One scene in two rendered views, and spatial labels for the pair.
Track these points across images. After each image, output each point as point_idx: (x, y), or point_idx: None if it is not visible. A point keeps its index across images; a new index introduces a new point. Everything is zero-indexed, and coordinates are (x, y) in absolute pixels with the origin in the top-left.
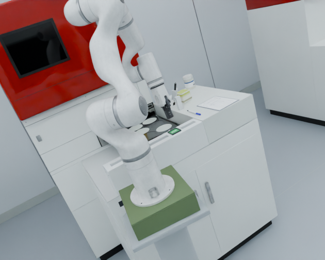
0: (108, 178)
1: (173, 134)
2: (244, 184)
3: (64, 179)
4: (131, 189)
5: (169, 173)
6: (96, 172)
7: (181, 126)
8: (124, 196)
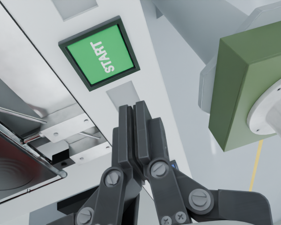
0: (98, 169)
1: (138, 64)
2: None
3: (18, 222)
4: (243, 135)
5: (279, 68)
6: (57, 193)
7: (40, 1)
8: (249, 141)
